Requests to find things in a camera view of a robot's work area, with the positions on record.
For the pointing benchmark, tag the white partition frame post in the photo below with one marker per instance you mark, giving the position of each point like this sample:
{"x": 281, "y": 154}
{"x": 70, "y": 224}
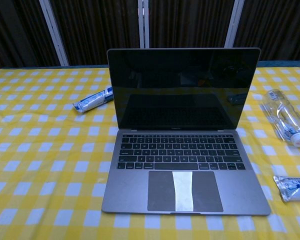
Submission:
{"x": 233, "y": 25}
{"x": 144, "y": 25}
{"x": 55, "y": 32}

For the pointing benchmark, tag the silver laptop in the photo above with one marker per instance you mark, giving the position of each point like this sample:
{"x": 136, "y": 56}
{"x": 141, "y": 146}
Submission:
{"x": 130, "y": 190}

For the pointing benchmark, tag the yellow white checkered tablecloth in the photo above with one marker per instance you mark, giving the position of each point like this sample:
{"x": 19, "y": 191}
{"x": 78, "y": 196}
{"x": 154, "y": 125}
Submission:
{"x": 40, "y": 150}

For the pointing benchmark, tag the clear plastic bottle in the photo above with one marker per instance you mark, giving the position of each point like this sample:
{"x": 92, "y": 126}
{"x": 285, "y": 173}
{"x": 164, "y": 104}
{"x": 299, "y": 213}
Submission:
{"x": 285, "y": 117}

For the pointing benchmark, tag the blue white toothpaste tube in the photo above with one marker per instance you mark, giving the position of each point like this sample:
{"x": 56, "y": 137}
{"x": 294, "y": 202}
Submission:
{"x": 295, "y": 188}
{"x": 92, "y": 101}

